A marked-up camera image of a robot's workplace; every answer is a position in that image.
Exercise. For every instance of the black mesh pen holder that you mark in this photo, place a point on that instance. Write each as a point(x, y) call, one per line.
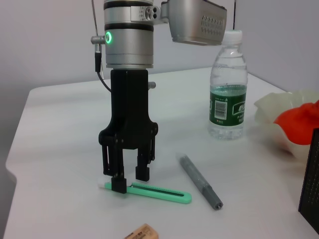
point(311, 186)

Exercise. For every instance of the clear plastic water bottle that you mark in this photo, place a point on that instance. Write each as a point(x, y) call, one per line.
point(228, 112)

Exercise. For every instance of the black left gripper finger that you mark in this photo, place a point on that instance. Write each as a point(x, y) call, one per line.
point(118, 185)

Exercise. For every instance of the grey marker pen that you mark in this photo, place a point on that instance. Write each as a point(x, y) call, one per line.
point(197, 176)

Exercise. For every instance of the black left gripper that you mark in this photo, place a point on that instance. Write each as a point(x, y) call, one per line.
point(129, 99)

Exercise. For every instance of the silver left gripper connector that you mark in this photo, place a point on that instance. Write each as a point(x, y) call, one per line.
point(152, 85)

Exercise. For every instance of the green glass fruit plate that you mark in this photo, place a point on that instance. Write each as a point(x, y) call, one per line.
point(264, 109)

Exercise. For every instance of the green utility knife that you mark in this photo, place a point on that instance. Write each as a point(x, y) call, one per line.
point(159, 193)

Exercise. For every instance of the red-orange fruit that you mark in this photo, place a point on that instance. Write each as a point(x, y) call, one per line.
point(296, 124)

